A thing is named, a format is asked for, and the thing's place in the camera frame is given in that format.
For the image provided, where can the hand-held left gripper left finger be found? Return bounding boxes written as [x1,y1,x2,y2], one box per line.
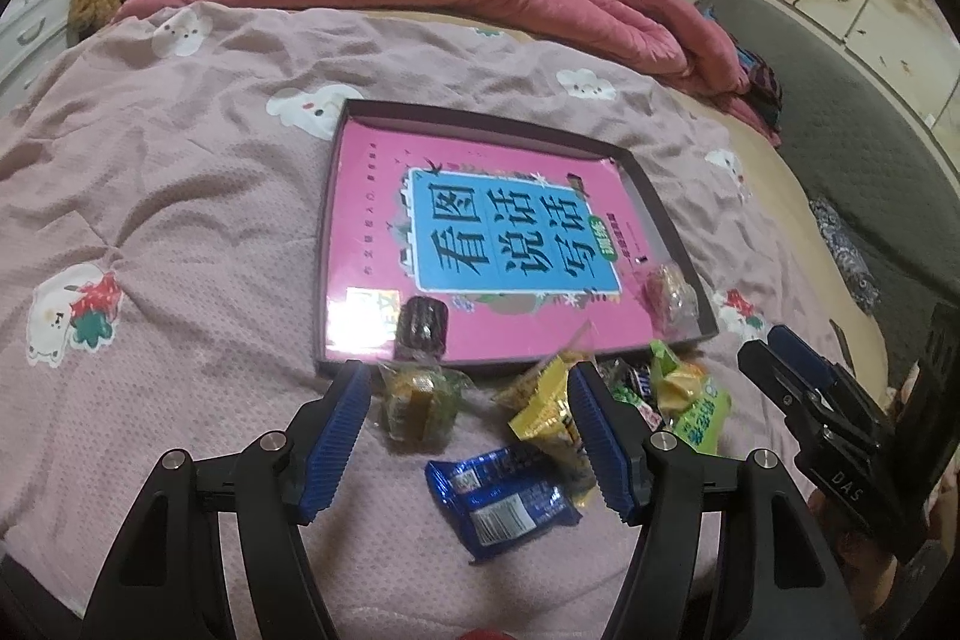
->
[79,361,374,640]

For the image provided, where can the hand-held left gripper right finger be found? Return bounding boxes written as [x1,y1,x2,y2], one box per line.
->
[566,359,863,640]

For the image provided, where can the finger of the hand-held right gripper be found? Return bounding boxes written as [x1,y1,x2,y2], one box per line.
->
[766,325,893,431]
[737,340,841,453]

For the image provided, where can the yellow rice cracker packet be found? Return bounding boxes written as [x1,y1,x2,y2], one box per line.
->
[491,351,601,510]

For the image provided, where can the blue snack packet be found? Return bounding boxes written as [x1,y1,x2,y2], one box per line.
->
[424,445,584,564]

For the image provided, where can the dark cardboard tray box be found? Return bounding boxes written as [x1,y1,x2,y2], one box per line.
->
[313,98,721,378]

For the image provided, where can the dark chocolate bar packet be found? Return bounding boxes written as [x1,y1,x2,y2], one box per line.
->
[600,359,665,431]

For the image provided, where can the green clear wrapped pastry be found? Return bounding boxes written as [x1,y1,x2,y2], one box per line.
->
[375,359,477,453]

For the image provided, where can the green snack packet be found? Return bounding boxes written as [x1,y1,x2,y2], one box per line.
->
[649,340,732,457]

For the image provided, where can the patterned grey cloth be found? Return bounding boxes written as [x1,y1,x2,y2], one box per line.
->
[810,197,882,315]

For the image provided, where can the clear wrapped nut candy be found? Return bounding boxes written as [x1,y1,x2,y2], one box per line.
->
[641,261,702,337]

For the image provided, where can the brown wrapped candy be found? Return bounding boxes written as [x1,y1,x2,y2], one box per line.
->
[394,295,451,363]

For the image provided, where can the beige bed sheet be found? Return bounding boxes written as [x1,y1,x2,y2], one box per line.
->
[675,92,893,386]

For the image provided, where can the pink book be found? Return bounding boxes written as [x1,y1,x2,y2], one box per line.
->
[330,119,661,363]

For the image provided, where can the grey padded headboard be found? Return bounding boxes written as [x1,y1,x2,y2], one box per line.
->
[694,0,960,401]

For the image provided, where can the printed lilac bed cover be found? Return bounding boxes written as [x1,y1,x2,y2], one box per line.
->
[0,0,856,640]

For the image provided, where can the striped dark clothes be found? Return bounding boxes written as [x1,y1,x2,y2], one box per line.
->
[701,2,785,146]

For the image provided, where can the white drawer cabinet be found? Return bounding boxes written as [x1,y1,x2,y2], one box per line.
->
[0,0,83,94]

